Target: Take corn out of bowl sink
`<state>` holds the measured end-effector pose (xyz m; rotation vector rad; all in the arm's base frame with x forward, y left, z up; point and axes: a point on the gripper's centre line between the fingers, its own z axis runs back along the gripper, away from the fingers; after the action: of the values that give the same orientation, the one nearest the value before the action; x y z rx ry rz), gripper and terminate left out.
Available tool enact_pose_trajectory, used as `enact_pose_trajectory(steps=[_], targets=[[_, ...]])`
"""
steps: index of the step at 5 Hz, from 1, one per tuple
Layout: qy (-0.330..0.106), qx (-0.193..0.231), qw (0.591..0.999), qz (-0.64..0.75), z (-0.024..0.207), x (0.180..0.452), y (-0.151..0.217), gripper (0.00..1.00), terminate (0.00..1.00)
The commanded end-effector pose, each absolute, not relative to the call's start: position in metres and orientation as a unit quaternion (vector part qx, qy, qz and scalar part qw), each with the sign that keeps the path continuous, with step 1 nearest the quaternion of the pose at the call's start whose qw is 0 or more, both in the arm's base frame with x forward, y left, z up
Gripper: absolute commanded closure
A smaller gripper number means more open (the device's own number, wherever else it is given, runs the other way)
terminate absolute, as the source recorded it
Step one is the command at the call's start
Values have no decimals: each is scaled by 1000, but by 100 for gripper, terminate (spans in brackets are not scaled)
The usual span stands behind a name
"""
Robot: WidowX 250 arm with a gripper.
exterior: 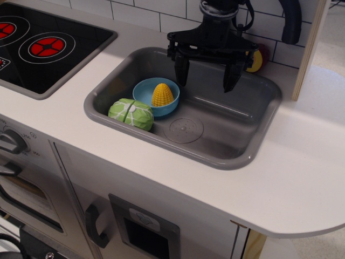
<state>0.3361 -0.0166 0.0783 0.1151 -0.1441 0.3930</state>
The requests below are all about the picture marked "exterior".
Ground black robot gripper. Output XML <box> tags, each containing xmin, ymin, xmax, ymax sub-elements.
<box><xmin>167</xmin><ymin>1</ymin><xmax>259</xmax><ymax>93</ymax></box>

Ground yellow toy corn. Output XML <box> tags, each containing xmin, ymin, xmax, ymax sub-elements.
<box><xmin>151</xmin><ymin>83</ymin><xmax>174</xmax><ymax>107</ymax></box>

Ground blue plastic bowl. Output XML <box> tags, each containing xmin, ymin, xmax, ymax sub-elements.
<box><xmin>133</xmin><ymin>78</ymin><xmax>180</xmax><ymax>118</ymax></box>

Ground grey plastic sink basin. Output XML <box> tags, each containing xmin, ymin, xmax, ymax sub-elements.
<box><xmin>84</xmin><ymin>47</ymin><xmax>282</xmax><ymax>170</ymax></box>

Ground yellow red toy fruit half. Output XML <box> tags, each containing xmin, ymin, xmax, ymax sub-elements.
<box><xmin>246</xmin><ymin>44</ymin><xmax>270</xmax><ymax>73</ymax></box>

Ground green toy cabbage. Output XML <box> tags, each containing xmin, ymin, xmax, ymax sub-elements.
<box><xmin>108</xmin><ymin>98</ymin><xmax>154</xmax><ymax>131</ymax></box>

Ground black curved faucet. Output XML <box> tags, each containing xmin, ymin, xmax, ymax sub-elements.
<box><xmin>279</xmin><ymin>0</ymin><xmax>302</xmax><ymax>45</ymax></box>

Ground black toy stove top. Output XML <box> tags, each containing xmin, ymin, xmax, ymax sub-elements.
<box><xmin>1</xmin><ymin>2</ymin><xmax>118</xmax><ymax>100</ymax></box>

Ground grey dispenser panel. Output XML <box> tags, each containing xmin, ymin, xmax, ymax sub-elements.
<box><xmin>108</xmin><ymin>194</ymin><xmax>181</xmax><ymax>259</ymax></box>

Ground grey oven knob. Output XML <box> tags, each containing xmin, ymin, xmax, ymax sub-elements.
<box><xmin>1</xmin><ymin>129</ymin><xmax>27</xmax><ymax>154</ymax></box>

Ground toy oven door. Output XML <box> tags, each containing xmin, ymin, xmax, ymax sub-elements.
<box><xmin>1</xmin><ymin>155</ymin><xmax>64</xmax><ymax>233</ymax></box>

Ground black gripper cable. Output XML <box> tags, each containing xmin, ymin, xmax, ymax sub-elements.
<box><xmin>237</xmin><ymin>0</ymin><xmax>256</xmax><ymax>32</ymax></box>

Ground wooden side post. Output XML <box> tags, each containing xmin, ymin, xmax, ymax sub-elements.
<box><xmin>291</xmin><ymin>0</ymin><xmax>330</xmax><ymax>101</ymax></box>

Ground black cabinet door handle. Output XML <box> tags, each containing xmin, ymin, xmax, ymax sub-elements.
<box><xmin>85</xmin><ymin>205</ymin><xmax>109</xmax><ymax>248</ymax></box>

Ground black oven door handle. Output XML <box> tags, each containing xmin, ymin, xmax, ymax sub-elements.
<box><xmin>0</xmin><ymin>162</ymin><xmax>22</xmax><ymax>177</ymax></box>

